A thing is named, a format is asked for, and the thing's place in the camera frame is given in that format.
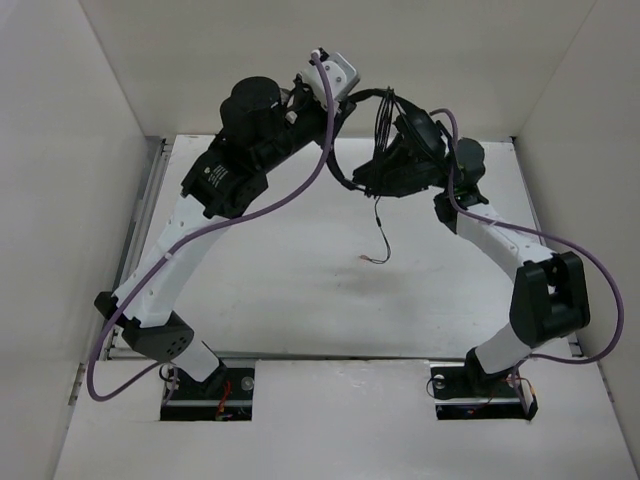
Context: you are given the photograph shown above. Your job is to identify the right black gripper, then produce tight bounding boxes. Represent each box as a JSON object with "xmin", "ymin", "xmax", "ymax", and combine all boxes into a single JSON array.
[{"xmin": 352, "ymin": 132, "xmax": 454, "ymax": 195}]

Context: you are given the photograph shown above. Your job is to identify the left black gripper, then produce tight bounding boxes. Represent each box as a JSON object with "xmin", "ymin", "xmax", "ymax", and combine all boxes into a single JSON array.
[{"xmin": 257, "ymin": 71, "xmax": 358, "ymax": 173}]

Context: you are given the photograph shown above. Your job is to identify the black headphones with cable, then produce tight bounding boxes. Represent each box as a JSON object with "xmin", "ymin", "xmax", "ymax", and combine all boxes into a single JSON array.
[{"xmin": 324, "ymin": 87, "xmax": 451, "ymax": 265}]

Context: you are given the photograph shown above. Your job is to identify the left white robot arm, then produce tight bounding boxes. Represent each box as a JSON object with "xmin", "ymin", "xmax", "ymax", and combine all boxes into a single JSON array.
[{"xmin": 94, "ymin": 76, "xmax": 352, "ymax": 397}]

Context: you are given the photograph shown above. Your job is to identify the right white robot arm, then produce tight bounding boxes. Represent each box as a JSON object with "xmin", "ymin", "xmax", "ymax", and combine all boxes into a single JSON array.
[{"xmin": 352, "ymin": 138, "xmax": 590, "ymax": 394}]

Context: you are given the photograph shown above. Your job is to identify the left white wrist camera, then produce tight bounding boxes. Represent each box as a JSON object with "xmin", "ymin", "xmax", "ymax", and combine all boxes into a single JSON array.
[{"xmin": 299, "ymin": 48, "xmax": 360, "ymax": 110}]

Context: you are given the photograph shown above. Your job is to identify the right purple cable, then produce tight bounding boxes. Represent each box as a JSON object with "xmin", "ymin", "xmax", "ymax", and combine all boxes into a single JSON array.
[{"xmin": 429, "ymin": 107, "xmax": 626, "ymax": 364}]

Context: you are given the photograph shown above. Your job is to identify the purple cable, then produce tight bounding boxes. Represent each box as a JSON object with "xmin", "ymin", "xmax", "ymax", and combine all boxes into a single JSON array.
[
  {"xmin": 85, "ymin": 54, "xmax": 339, "ymax": 402},
  {"xmin": 429, "ymin": 107, "xmax": 626, "ymax": 364}
]

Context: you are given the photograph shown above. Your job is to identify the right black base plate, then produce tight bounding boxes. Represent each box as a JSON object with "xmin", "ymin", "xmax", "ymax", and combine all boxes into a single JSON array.
[{"xmin": 426, "ymin": 363, "xmax": 539, "ymax": 422}]

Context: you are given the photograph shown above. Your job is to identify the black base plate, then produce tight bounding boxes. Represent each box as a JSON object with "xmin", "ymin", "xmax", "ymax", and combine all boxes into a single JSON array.
[
  {"xmin": 160, "ymin": 360, "xmax": 255, "ymax": 422},
  {"xmin": 426, "ymin": 363, "xmax": 539, "ymax": 422}
]

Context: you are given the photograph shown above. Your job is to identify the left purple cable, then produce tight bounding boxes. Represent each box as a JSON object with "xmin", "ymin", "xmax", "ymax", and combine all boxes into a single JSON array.
[{"xmin": 85, "ymin": 54, "xmax": 339, "ymax": 402}]

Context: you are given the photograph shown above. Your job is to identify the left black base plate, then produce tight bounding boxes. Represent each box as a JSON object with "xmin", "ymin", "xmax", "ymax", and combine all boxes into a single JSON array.
[{"xmin": 160, "ymin": 360, "xmax": 255, "ymax": 422}]

